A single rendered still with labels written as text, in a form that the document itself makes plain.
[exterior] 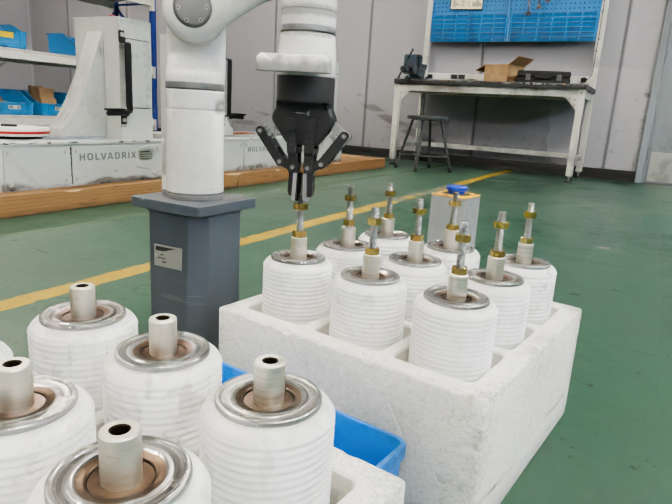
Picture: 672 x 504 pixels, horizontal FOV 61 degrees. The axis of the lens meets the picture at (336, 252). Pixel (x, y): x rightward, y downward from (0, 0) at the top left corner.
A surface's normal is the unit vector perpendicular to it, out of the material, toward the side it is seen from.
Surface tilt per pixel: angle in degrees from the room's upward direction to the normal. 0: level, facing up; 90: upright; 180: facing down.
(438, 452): 90
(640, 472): 0
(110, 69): 90
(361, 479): 0
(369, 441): 88
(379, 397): 90
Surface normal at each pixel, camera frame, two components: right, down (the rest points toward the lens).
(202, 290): 0.27, 0.25
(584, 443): 0.06, -0.97
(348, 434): -0.58, 0.13
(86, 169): 0.87, 0.17
